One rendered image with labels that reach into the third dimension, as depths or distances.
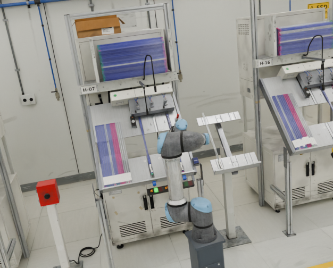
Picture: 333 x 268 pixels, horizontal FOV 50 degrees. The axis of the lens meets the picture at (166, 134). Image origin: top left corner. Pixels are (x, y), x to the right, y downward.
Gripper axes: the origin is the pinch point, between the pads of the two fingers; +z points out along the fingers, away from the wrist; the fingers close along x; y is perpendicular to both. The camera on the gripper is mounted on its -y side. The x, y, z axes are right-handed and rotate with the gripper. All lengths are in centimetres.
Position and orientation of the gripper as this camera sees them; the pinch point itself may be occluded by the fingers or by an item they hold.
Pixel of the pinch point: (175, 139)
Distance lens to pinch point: 265.8
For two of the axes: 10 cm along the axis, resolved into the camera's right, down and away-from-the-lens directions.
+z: -1.1, 2.5, 9.6
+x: -9.7, 1.7, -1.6
